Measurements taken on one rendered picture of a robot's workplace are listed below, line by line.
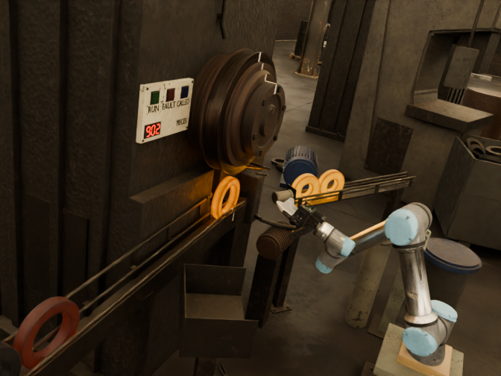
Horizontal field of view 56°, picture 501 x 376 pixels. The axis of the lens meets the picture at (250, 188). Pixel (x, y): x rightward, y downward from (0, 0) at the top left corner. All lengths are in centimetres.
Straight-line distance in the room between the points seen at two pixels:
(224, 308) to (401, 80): 317
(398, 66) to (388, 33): 29
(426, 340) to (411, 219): 43
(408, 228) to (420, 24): 281
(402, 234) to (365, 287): 86
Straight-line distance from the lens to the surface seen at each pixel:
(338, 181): 241
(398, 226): 172
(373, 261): 245
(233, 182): 191
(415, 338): 185
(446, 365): 211
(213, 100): 161
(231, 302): 158
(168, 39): 153
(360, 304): 258
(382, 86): 441
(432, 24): 427
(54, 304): 129
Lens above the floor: 155
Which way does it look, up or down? 23 degrees down
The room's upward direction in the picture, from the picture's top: 10 degrees clockwise
